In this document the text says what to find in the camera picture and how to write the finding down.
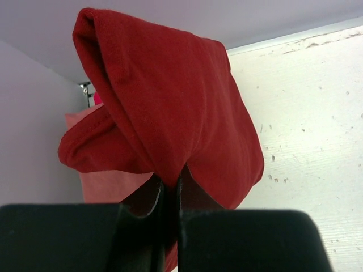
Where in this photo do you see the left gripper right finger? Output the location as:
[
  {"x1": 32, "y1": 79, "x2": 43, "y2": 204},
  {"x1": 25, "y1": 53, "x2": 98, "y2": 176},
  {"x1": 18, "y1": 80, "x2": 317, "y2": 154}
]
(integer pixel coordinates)
[{"x1": 176, "y1": 167, "x2": 332, "y2": 271}]

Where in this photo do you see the folded pink t shirt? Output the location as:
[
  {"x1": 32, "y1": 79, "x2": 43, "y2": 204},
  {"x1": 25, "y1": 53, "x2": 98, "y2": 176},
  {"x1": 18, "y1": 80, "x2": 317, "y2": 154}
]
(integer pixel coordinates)
[{"x1": 59, "y1": 104, "x2": 153, "y2": 203}]

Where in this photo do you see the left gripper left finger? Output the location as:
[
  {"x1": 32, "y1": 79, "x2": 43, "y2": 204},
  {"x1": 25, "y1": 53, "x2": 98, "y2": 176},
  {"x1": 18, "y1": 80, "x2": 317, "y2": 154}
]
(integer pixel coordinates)
[{"x1": 1, "y1": 176, "x2": 165, "y2": 271}]

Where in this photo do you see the dark red t shirt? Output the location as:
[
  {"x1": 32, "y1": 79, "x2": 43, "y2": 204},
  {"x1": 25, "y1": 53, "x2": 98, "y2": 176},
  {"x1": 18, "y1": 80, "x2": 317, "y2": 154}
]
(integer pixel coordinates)
[{"x1": 57, "y1": 7, "x2": 266, "y2": 272}]

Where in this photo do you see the folded red t shirt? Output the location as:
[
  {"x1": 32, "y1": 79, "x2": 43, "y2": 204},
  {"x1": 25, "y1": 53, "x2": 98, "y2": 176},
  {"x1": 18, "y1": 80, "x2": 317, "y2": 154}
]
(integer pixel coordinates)
[{"x1": 94, "y1": 92, "x2": 103, "y2": 105}]

